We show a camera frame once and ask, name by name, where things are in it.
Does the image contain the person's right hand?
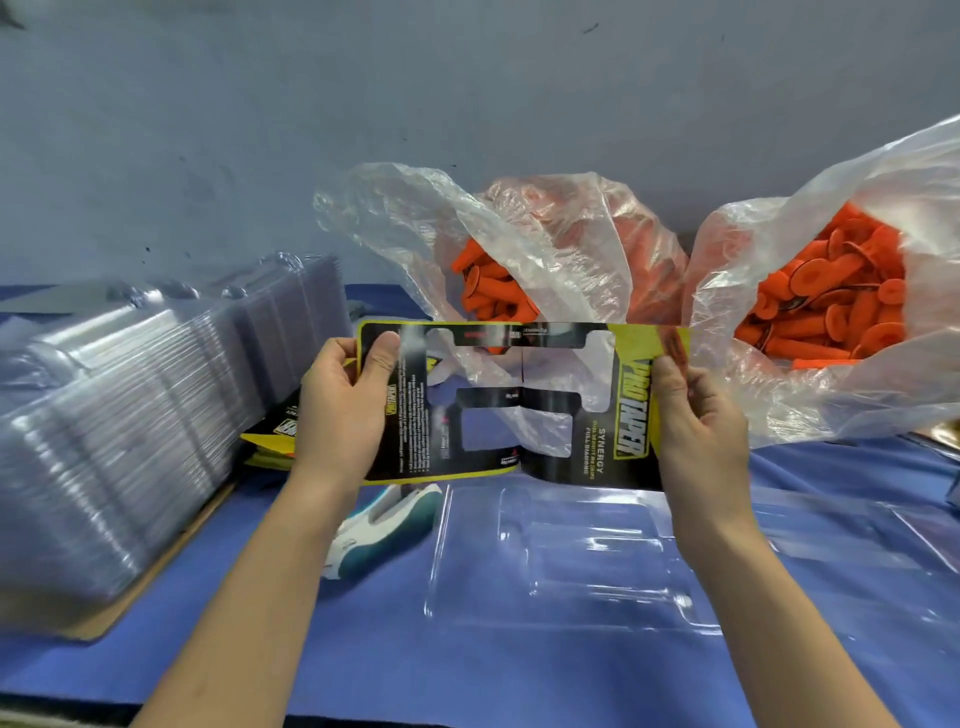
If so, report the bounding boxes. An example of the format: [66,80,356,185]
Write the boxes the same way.
[648,355,755,545]

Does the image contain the person's left hand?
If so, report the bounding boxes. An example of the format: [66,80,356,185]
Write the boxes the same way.
[282,330,404,509]

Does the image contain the yellow black backing card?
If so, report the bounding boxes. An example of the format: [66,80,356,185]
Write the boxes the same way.
[355,319,692,489]

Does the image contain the teal hand stapler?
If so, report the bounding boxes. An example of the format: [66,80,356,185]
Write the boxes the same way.
[322,483,447,582]

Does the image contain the clear clamshell blister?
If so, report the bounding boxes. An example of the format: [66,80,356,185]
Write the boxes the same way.
[424,477,960,639]

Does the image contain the stack of clear blister shells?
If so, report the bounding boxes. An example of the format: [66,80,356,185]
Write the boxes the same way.
[0,252,354,609]

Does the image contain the person's right forearm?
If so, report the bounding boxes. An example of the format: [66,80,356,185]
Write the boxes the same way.
[672,517,899,728]

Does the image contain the person's left forearm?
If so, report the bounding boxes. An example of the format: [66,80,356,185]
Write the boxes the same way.
[135,487,362,728]

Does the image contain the stack of yellow black cards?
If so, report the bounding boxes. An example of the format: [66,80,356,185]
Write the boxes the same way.
[240,397,309,471]

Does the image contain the large clear plastic bag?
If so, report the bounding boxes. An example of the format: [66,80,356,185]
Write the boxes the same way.
[682,117,960,447]

